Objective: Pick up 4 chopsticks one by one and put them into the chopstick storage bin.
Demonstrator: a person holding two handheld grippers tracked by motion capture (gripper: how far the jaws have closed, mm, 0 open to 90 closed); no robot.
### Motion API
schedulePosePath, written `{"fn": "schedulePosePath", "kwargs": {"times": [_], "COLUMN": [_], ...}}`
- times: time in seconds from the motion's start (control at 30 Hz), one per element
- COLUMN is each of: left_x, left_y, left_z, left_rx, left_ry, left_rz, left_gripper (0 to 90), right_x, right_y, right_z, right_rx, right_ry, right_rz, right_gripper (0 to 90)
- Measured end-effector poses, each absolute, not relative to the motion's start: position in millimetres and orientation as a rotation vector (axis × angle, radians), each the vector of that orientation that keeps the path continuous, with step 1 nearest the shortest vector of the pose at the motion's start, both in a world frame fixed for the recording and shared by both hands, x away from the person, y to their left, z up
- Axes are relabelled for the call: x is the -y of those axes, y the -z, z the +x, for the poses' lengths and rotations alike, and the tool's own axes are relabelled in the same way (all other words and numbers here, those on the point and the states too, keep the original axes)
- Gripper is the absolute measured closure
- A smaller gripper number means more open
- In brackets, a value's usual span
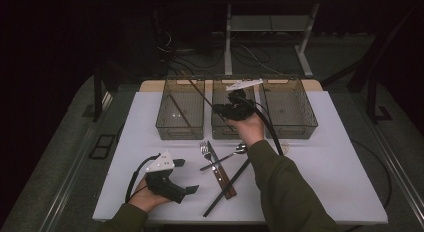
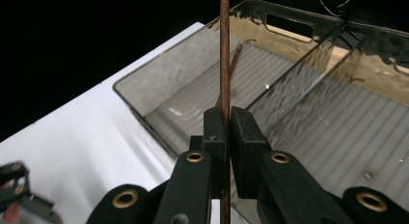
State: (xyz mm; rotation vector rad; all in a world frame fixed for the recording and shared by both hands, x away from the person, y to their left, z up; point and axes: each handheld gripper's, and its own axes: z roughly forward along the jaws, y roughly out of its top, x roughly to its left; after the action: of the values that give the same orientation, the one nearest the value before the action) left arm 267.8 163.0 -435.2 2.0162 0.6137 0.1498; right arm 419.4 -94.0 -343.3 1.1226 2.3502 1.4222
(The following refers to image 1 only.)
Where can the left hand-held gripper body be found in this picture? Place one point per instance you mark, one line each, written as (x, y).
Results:
(163, 185)

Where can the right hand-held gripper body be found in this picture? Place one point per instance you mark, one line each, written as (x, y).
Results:
(241, 108)

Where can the smoky transparent plastic bin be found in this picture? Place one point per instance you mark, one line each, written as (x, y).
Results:
(290, 108)
(220, 92)
(196, 115)

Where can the brown wooden chopstick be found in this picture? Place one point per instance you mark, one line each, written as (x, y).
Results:
(180, 110)
(198, 90)

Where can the metal spoon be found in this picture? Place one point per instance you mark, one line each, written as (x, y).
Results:
(240, 149)

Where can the translucent orange baby spoon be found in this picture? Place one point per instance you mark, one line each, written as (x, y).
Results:
(285, 148)

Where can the person's left hand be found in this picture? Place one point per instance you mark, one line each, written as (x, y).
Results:
(145, 198)

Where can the person's right hand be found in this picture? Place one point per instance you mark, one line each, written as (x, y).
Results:
(250, 130)

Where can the white metal stand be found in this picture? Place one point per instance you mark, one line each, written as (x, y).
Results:
(228, 52)

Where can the black metal stand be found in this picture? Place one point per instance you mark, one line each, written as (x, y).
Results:
(97, 98)
(371, 98)

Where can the aluminium rail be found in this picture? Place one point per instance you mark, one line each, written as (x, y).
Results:
(405, 180)
(77, 165)

